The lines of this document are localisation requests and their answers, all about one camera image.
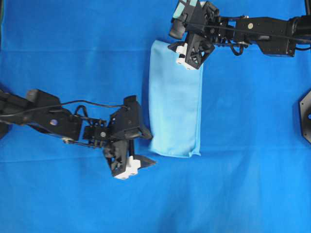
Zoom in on royal blue table cloth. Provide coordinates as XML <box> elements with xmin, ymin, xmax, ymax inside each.
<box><xmin>0</xmin><ymin>0</ymin><xmax>311</xmax><ymax>233</ymax></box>

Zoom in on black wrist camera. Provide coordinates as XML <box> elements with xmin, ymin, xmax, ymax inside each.
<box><xmin>169</xmin><ymin>18</ymin><xmax>185</xmax><ymax>40</ymax></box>
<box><xmin>123</xmin><ymin>95</ymin><xmax>139</xmax><ymax>112</ymax></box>

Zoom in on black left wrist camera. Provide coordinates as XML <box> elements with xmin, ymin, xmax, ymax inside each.
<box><xmin>123</xmin><ymin>95</ymin><xmax>139</xmax><ymax>112</ymax></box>

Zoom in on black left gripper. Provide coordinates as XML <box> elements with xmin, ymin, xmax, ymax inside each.
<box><xmin>104</xmin><ymin>104</ymin><xmax>156</xmax><ymax>180</ymax></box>

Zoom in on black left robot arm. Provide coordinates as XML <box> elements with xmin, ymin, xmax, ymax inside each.
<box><xmin>0</xmin><ymin>89</ymin><xmax>156</xmax><ymax>180</ymax></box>

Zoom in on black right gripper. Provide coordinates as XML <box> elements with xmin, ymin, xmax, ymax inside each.
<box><xmin>168</xmin><ymin>0</ymin><xmax>219</xmax><ymax>70</ymax></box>

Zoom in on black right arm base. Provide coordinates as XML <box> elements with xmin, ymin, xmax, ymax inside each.
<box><xmin>299</xmin><ymin>90</ymin><xmax>311</xmax><ymax>143</ymax></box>

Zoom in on light blue towel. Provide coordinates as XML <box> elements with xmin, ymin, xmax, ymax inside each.
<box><xmin>149</xmin><ymin>40</ymin><xmax>203</xmax><ymax>158</ymax></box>

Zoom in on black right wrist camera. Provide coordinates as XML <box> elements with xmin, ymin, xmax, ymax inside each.
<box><xmin>169</xmin><ymin>18</ymin><xmax>185</xmax><ymax>40</ymax></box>

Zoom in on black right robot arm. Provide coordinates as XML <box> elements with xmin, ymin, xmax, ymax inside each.
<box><xmin>168</xmin><ymin>0</ymin><xmax>311</xmax><ymax>70</ymax></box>

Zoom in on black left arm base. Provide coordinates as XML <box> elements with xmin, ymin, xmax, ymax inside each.
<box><xmin>0</xmin><ymin>84</ymin><xmax>9</xmax><ymax>140</ymax></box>

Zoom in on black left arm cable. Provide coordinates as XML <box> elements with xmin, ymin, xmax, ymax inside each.
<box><xmin>0</xmin><ymin>100</ymin><xmax>126</xmax><ymax>119</ymax></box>

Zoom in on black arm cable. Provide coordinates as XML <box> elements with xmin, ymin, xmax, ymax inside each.
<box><xmin>0</xmin><ymin>100</ymin><xmax>126</xmax><ymax>119</ymax></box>
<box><xmin>182</xmin><ymin>20</ymin><xmax>311</xmax><ymax>42</ymax></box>

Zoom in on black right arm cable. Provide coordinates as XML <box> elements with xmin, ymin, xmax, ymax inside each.
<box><xmin>182</xmin><ymin>20</ymin><xmax>311</xmax><ymax>42</ymax></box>

